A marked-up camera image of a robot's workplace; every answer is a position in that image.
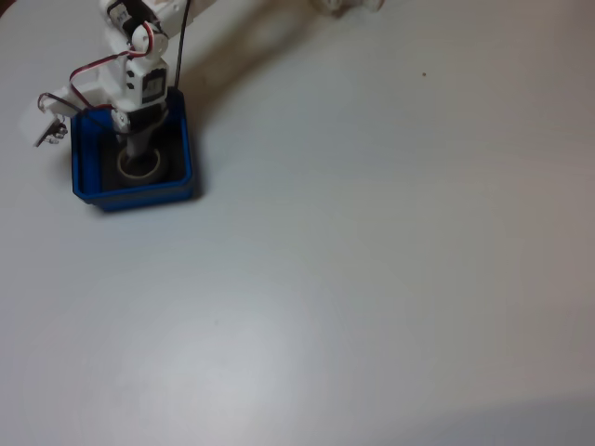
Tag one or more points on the white camera box with mount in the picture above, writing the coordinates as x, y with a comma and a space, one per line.
35, 123

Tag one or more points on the blue square plastic box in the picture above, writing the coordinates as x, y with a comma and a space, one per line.
135, 197

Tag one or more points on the black tape roll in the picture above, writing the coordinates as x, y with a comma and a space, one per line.
139, 179

